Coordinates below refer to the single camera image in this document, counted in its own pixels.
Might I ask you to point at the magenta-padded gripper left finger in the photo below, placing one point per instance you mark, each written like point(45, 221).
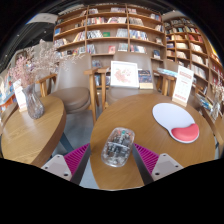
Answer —
point(75, 160)

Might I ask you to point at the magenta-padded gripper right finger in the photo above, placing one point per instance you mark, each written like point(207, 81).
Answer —
point(148, 160)

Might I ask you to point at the transparent computer mouse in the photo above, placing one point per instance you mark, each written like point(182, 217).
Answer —
point(117, 146)

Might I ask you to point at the white mouse pad red rest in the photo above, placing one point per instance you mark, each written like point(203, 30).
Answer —
point(170, 116)

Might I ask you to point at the round wooden side table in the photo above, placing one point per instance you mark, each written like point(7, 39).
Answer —
point(33, 136)
point(218, 130)
point(8, 115)

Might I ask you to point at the glass vase pink dried flowers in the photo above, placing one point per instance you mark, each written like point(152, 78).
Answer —
point(33, 105)

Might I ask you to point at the stack of magazines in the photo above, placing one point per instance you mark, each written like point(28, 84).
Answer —
point(204, 102)

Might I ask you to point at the dark cover book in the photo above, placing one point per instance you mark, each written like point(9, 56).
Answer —
point(145, 78)

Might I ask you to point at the small white table sign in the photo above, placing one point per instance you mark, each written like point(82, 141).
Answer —
point(20, 98)

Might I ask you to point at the white sign card wooden base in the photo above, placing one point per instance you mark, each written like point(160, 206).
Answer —
point(183, 83)

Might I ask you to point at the glass vase pale dried flowers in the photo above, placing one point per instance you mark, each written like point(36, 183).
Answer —
point(216, 106)

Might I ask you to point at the white framed floral picture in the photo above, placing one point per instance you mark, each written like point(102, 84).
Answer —
point(124, 75)

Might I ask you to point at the blue magazine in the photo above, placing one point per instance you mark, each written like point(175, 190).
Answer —
point(166, 72)

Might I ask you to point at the tall wooden bookshelf unit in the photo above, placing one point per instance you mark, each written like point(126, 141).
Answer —
point(196, 53)

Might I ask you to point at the wide wooden bookshelf unit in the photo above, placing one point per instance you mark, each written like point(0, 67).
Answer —
point(110, 40)

